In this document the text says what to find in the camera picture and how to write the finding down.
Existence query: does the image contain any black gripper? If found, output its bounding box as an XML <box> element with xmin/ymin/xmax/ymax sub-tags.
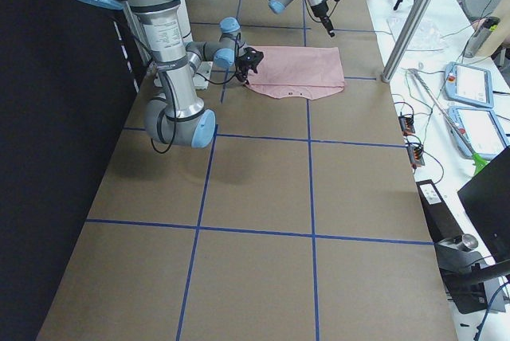
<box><xmin>235</xmin><ymin>49</ymin><xmax>261</xmax><ymax>84</ymax></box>
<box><xmin>311</xmin><ymin>1</ymin><xmax>335</xmax><ymax>37</ymax></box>

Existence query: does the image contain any pink Snoopy t-shirt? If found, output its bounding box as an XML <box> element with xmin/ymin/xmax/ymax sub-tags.
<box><xmin>246</xmin><ymin>46</ymin><xmax>346</xmax><ymax>100</ymax></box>

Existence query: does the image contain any clear plastic bag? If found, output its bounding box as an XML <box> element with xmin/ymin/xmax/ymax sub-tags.
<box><xmin>386</xmin><ymin>17</ymin><xmax>448</xmax><ymax>51</ymax></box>

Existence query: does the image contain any orange connector block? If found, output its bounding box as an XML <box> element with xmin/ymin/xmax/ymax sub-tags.
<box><xmin>398</xmin><ymin>115</ymin><xmax>415</xmax><ymax>136</ymax></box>
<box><xmin>406</xmin><ymin>143</ymin><xmax>425</xmax><ymax>170</ymax></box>

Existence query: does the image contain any far teach pendant tablet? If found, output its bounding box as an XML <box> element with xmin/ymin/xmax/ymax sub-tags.
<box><xmin>445</xmin><ymin>62</ymin><xmax>494</xmax><ymax>108</ymax></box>

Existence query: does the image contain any teach pendant tablet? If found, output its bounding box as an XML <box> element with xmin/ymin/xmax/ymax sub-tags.
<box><xmin>447</xmin><ymin>106</ymin><xmax>509</xmax><ymax>161</ymax></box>
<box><xmin>445</xmin><ymin>62</ymin><xmax>494</xmax><ymax>108</ymax></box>

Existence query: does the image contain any near teach pendant tablet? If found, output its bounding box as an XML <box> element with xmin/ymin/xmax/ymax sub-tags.
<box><xmin>447</xmin><ymin>106</ymin><xmax>509</xmax><ymax>161</ymax></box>

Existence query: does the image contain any metal rod with green tip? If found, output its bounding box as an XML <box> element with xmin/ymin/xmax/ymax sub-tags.
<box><xmin>407</xmin><ymin>68</ymin><xmax>488</xmax><ymax>175</ymax></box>

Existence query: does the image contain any black monitor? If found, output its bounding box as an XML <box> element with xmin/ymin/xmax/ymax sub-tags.
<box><xmin>457</xmin><ymin>148</ymin><xmax>510</xmax><ymax>261</ymax></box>

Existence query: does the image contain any black power box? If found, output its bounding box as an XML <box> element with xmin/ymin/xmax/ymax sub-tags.
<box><xmin>417</xmin><ymin>179</ymin><xmax>498</xmax><ymax>314</ymax></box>

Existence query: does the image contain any aluminium frame post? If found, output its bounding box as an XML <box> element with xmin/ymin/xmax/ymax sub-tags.
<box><xmin>382</xmin><ymin>0</ymin><xmax>431</xmax><ymax>83</ymax></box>

